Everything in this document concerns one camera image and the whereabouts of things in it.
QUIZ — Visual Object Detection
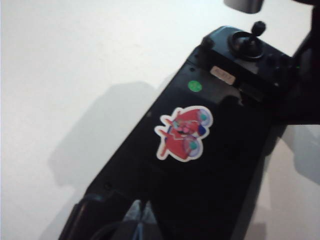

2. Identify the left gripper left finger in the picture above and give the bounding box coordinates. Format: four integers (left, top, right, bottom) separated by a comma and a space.
123, 199, 144, 240

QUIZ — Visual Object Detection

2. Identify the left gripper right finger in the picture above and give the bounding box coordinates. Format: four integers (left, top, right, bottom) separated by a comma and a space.
142, 200, 164, 240

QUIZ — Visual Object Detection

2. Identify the black handheld remote control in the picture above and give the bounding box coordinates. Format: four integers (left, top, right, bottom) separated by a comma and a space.
58, 21, 320, 240

